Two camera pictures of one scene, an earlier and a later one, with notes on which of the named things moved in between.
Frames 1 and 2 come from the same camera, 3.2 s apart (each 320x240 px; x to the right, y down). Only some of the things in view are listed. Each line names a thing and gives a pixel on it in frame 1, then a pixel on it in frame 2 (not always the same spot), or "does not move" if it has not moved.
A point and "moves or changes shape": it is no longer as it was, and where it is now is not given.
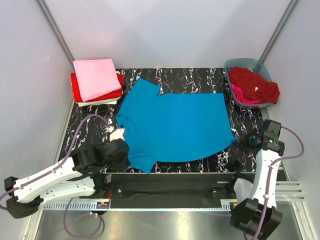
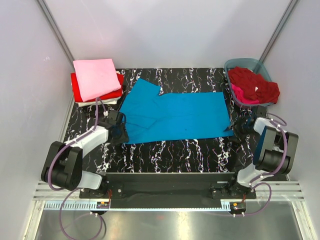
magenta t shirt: x=239 y=96 does not move
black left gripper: x=123 y=165 -> x=124 y=138
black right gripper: x=241 y=143 -> x=238 y=136
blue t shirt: x=158 y=128 moves or changes shape
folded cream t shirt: x=105 y=101 does not move
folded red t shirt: x=77 y=96 does not move
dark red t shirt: x=255 y=85 does not move
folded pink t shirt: x=96 y=77 does not move
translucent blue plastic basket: x=253 y=65 does not move
